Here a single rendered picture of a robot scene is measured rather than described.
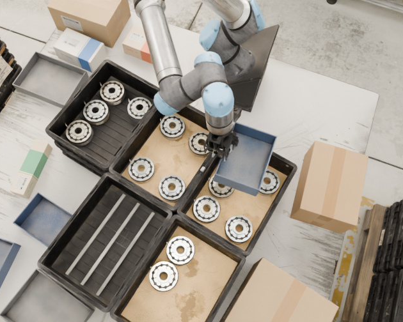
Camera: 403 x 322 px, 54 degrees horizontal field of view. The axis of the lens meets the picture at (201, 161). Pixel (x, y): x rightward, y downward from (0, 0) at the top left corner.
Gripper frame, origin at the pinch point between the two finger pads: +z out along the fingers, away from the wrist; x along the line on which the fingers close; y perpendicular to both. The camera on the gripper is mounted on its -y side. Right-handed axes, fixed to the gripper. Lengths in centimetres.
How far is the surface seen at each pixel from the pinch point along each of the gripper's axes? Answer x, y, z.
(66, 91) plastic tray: -86, -16, 32
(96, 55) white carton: -78, -35, 25
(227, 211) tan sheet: 4.5, 11.0, 30.2
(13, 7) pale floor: -204, -91, 88
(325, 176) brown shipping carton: 35.0, -16.5, 31.0
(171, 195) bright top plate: -16.8, 14.8, 24.3
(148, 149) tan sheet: -34.2, -0.3, 25.4
